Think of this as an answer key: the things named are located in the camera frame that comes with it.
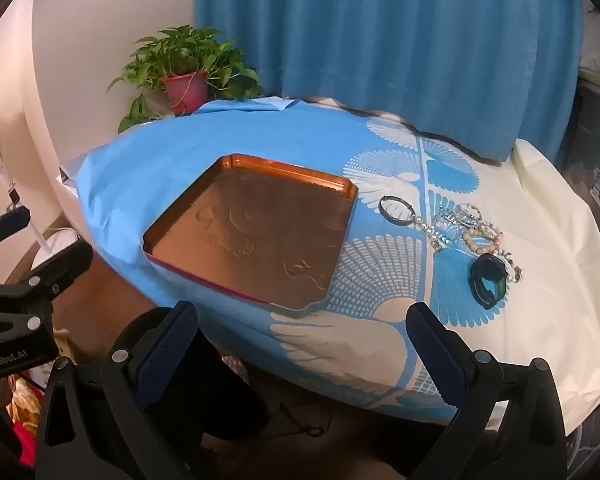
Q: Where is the black floor cable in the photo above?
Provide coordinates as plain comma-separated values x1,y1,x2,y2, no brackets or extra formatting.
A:
265,402,333,441

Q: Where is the blue curtain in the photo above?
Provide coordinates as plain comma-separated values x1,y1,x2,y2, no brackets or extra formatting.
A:
194,0,583,163

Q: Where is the red plant pot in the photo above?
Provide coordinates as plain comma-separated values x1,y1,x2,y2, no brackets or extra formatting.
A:
160,71,210,116

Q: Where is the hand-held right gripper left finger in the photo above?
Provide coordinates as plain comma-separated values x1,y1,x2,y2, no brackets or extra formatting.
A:
35,301,198,480

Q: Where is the metal bangle with bead strand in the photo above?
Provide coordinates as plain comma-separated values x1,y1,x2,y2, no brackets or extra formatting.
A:
378,195,446,252

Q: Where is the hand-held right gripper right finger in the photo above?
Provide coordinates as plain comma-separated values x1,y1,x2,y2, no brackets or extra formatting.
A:
405,302,568,480

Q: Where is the wooden bead bracelet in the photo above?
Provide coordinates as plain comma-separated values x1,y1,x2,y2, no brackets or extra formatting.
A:
461,227,501,256

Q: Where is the small beaded bracelet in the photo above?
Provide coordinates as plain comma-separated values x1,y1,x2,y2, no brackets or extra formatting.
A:
472,217,503,236

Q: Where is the red floral cloth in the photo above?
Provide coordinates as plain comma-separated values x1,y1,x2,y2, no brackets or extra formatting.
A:
0,327,76,480

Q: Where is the pearl and dark bead bracelet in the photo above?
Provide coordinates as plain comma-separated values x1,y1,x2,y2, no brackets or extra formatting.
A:
495,245,526,283

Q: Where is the copper metal tray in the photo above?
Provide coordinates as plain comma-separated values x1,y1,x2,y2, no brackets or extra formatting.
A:
141,154,359,317

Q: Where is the black smartwatch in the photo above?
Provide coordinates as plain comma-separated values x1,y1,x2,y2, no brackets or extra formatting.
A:
467,254,508,309

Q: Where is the blue cream fan-print tablecloth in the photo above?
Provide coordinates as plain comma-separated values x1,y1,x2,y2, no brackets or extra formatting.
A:
60,95,600,433

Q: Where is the clear crystal bead bracelet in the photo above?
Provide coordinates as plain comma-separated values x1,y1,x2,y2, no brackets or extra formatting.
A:
432,206,461,233

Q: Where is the green pothos plant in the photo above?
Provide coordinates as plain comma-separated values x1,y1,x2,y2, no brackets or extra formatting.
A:
107,25,261,133

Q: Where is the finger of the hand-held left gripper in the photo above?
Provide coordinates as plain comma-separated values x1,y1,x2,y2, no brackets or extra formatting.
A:
0,206,32,261
10,240,95,307

